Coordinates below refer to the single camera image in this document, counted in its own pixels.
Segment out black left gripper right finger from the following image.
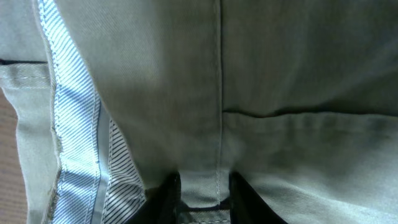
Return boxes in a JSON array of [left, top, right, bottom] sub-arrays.
[[229, 172, 287, 224]]

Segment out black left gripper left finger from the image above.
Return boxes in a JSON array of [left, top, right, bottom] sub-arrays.
[[125, 173, 181, 224]]

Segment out grey-green shorts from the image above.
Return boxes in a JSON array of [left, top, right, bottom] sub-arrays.
[[1, 0, 397, 223]]

